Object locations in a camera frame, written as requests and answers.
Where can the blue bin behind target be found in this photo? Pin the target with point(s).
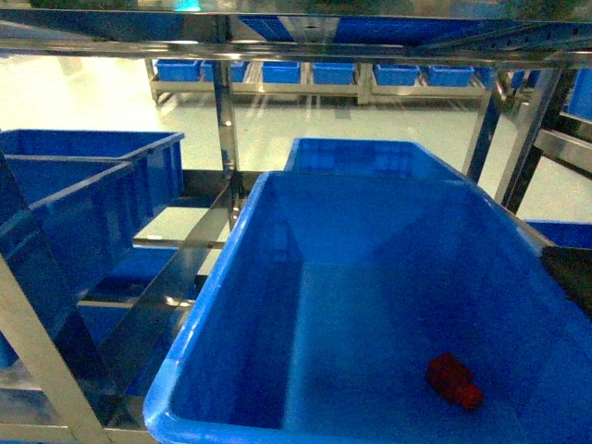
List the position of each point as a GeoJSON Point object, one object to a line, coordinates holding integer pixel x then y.
{"type": "Point", "coordinates": [394, 159]}

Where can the steel flow rack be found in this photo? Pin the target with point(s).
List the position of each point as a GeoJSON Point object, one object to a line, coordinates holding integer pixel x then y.
{"type": "Point", "coordinates": [95, 393]}

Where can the red toy block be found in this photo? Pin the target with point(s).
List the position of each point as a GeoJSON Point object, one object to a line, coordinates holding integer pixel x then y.
{"type": "Point", "coordinates": [454, 382]}

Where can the blue bin left shelf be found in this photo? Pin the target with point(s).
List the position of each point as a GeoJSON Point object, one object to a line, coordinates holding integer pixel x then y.
{"type": "Point", "coordinates": [93, 191]}

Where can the large blue target bin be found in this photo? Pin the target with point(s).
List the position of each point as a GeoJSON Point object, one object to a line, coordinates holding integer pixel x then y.
{"type": "Point", "coordinates": [332, 295]}

